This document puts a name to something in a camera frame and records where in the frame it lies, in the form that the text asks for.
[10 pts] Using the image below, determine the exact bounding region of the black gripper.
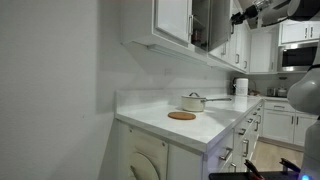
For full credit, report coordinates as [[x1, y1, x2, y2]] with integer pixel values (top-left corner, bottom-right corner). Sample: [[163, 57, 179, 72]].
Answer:
[[231, 4, 260, 26]]

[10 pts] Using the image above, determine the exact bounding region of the white shaker cupboard door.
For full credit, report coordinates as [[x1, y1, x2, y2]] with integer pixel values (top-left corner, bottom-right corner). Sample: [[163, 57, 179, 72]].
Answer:
[[209, 42, 232, 64], [153, 0, 193, 45], [207, 0, 233, 53], [229, 21, 242, 67], [281, 21, 310, 45]]

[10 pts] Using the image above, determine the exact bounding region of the red item inside cupboard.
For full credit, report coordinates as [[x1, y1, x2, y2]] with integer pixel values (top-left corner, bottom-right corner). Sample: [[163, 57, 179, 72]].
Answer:
[[193, 29, 202, 44]]

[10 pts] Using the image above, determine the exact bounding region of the white base cabinet door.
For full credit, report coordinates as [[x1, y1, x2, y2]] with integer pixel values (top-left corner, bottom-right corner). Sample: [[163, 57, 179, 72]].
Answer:
[[293, 113, 319, 148], [262, 109, 296, 145]]

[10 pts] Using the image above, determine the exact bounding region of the white paper towel roll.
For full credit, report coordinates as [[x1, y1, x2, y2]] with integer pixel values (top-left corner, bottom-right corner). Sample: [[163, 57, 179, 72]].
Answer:
[[234, 77, 250, 98]]

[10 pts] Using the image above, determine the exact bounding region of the stainless steel microwave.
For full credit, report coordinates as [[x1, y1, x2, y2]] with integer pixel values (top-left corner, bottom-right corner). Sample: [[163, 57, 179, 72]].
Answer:
[[277, 40, 320, 73]]

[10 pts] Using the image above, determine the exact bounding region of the cream saucepan lid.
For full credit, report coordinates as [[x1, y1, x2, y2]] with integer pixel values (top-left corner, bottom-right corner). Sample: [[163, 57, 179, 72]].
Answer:
[[181, 91, 207, 100]]

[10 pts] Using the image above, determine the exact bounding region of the cream saucepan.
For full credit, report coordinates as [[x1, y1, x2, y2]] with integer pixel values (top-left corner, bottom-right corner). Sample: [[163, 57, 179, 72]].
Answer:
[[181, 95, 233, 113]]

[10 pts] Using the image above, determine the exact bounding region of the white drawer front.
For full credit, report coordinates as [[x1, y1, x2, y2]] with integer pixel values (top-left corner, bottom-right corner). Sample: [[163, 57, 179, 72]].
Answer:
[[205, 132, 235, 169], [233, 134, 254, 168], [206, 156, 238, 180], [245, 111, 257, 129], [233, 119, 250, 145]]

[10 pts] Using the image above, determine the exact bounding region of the round cork trivet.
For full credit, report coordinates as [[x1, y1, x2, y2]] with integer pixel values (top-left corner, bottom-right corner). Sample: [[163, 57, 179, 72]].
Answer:
[[167, 111, 197, 121]]

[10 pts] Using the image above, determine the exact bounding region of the white cabinet end panel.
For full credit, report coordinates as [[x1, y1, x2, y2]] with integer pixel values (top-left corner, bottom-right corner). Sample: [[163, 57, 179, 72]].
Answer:
[[118, 121, 170, 180]]

